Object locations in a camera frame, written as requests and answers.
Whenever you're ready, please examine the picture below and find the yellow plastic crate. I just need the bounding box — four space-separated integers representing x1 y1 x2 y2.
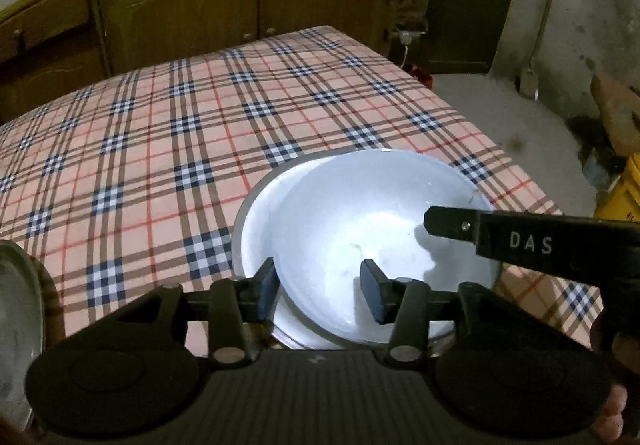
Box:
592 155 640 222

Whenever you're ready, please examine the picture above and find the brown wooden block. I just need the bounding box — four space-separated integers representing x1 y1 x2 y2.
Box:
590 72 640 157

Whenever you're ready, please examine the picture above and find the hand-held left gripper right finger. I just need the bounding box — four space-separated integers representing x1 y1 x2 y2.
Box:
359 258 543 368

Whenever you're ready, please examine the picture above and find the plaid tablecloth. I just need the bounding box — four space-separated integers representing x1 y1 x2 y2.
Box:
0 25 603 366

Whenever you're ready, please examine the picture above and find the deep steel bowl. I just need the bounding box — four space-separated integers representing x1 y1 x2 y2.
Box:
232 149 503 352

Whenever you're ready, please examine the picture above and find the person's right hand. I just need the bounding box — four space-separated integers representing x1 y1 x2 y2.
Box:
590 317 630 445

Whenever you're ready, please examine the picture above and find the low wall socket box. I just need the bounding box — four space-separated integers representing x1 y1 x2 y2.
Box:
517 69 539 101

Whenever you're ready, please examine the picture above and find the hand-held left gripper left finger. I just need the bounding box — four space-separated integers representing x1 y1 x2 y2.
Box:
112 256 281 368

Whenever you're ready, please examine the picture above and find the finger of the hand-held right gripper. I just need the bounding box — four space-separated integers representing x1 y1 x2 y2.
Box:
423 206 482 244

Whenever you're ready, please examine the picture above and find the steel plate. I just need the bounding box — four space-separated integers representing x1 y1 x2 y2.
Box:
0 240 47 433

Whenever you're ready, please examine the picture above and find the large white bowl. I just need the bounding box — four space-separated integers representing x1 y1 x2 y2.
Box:
278 155 499 346

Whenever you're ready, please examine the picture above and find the wooden kitchen cabinet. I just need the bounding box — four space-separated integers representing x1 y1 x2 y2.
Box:
0 0 441 123

